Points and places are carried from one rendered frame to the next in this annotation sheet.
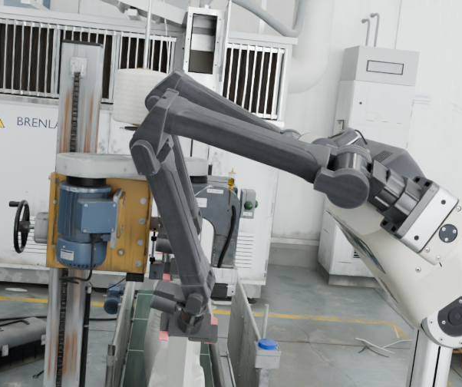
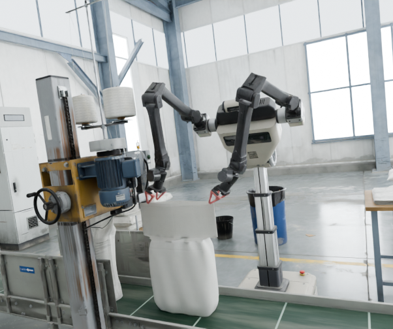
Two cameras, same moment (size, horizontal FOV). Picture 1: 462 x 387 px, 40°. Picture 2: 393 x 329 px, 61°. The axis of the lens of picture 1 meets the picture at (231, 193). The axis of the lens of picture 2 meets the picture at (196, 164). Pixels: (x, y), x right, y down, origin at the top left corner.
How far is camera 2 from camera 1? 174 cm
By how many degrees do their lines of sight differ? 57
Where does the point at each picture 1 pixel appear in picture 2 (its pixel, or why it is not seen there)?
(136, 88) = (128, 96)
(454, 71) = (38, 117)
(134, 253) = not seen: hidden behind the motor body
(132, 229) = not seen: hidden behind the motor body
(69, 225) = (119, 179)
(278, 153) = (281, 93)
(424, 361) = (264, 176)
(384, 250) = (275, 130)
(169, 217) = (246, 129)
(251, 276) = not seen: outside the picture
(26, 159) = not seen: outside the picture
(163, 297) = (229, 173)
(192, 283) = (243, 160)
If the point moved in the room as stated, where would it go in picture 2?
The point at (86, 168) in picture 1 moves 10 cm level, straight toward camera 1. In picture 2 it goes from (123, 142) to (140, 140)
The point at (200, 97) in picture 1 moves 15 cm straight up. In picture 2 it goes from (169, 94) to (165, 66)
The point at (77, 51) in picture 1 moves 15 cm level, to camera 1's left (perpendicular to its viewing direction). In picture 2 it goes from (59, 82) to (31, 80)
